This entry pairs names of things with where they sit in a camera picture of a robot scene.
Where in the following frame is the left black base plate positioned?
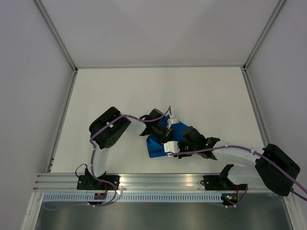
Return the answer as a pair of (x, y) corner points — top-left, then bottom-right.
(77, 175), (120, 191)

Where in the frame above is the right aluminium frame post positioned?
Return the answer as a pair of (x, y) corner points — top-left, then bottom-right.
(241, 0), (287, 71)

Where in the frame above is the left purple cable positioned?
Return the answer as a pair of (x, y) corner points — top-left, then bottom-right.
(43, 105), (172, 211)

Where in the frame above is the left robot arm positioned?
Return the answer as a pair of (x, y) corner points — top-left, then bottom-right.
(89, 107), (173, 157)

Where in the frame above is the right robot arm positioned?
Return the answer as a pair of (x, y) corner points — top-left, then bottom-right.
(164, 126), (300, 196)

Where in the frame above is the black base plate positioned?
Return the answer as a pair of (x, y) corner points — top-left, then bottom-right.
(200, 175), (247, 191)
(77, 175), (120, 191)

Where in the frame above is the blue cloth napkin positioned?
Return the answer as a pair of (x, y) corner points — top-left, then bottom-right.
(146, 115), (188, 158)

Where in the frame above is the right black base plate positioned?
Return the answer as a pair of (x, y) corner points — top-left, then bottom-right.
(200, 175), (247, 191)

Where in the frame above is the aluminium front rail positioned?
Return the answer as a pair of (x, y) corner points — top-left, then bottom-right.
(33, 172), (295, 192)

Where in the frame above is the aluminium frame post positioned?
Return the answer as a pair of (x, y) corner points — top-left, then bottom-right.
(33, 0), (79, 72)
(241, 0), (287, 71)

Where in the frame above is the left aluminium frame post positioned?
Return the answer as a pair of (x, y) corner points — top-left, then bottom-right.
(33, 0), (79, 72)

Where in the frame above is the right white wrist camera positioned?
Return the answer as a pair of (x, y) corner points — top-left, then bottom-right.
(163, 141), (180, 154)

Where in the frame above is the white slotted cable duct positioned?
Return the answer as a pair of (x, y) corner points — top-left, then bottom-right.
(43, 192), (222, 203)

